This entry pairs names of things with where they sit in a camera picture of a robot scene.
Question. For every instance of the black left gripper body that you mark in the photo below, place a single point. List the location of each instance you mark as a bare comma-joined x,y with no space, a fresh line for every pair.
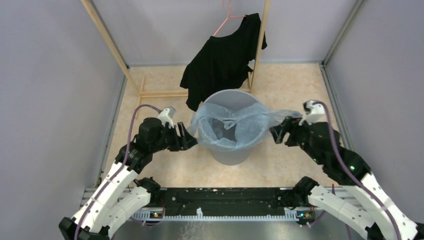
168,139

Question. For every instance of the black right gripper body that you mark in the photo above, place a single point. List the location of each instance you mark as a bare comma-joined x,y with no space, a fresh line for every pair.
298,136

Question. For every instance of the light blue trash bag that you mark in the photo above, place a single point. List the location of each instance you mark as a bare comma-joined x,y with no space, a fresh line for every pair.
253,128

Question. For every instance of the grey plastic trash bin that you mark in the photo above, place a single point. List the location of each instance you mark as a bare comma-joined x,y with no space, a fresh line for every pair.
216,122

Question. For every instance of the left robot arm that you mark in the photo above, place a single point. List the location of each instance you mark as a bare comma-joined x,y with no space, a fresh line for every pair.
103,213

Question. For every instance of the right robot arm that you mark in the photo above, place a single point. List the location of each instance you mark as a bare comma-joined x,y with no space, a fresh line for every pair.
379,218

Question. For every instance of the wooden clothes rack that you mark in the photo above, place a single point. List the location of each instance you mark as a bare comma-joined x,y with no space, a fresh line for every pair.
140,89

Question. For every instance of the black t-shirt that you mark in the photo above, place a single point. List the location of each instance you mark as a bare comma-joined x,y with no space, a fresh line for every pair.
222,63

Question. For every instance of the pink clothes hanger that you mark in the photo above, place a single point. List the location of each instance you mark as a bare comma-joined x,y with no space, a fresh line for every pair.
229,15

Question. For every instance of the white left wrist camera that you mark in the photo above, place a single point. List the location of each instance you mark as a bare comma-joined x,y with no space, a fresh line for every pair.
166,117

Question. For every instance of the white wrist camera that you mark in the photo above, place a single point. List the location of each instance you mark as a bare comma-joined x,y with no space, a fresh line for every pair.
166,117
314,111

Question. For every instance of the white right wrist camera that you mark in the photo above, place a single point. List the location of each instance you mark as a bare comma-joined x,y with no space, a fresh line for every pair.
314,111

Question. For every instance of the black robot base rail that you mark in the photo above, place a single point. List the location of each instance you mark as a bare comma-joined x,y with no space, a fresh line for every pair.
228,203

